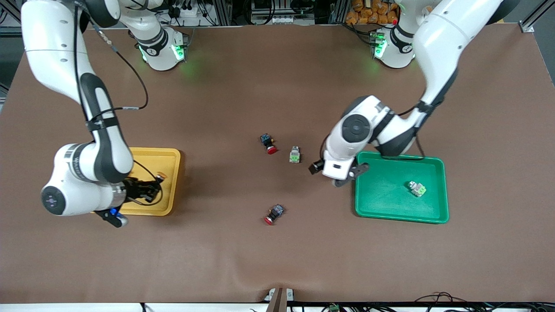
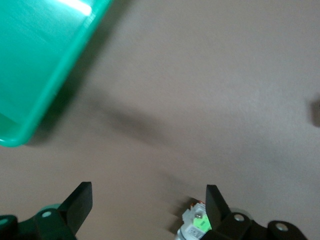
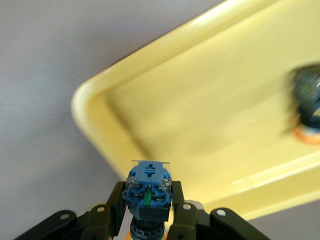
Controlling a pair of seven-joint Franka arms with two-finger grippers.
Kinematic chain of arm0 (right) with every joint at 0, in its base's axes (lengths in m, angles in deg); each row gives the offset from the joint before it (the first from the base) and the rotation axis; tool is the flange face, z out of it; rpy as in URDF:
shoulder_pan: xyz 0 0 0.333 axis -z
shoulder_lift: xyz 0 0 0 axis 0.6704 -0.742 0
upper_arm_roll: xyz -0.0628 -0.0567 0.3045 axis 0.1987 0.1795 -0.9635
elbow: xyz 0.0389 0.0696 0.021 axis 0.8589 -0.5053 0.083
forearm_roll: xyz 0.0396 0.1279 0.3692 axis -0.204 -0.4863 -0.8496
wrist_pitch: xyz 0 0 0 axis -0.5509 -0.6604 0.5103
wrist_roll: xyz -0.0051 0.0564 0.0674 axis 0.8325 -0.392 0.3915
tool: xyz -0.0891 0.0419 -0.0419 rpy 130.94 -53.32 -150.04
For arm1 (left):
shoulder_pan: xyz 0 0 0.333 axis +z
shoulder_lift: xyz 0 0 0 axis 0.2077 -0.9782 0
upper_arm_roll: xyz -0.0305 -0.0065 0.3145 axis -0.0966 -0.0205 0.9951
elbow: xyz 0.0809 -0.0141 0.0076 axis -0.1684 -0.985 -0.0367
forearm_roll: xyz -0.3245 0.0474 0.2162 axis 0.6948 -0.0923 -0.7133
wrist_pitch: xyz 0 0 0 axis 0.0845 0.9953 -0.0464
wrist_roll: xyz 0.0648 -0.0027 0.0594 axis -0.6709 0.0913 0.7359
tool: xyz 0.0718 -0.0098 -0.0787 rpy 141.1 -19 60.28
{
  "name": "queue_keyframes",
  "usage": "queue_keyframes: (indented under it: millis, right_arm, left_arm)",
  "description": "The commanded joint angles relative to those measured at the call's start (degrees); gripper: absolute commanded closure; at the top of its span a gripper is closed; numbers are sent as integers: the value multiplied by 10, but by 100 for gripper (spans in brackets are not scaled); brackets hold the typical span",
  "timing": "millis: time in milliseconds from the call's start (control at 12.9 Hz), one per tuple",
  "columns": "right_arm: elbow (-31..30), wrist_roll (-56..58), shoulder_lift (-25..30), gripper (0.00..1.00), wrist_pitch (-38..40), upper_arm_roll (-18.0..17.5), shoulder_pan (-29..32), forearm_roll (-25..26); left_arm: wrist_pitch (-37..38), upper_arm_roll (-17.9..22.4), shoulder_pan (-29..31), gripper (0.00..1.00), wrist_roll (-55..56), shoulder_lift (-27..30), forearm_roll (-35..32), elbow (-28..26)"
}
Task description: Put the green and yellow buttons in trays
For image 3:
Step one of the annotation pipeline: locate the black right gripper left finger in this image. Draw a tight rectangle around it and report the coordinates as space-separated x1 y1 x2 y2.
13 181 129 240

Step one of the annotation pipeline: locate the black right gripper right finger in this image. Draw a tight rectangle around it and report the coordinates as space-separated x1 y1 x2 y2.
166 179 273 240

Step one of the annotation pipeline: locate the yellow push button switch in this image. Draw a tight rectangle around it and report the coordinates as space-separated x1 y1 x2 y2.
123 159 174 240
283 63 320 146

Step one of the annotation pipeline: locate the yellow plastic tray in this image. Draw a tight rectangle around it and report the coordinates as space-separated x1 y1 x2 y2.
71 0 320 221

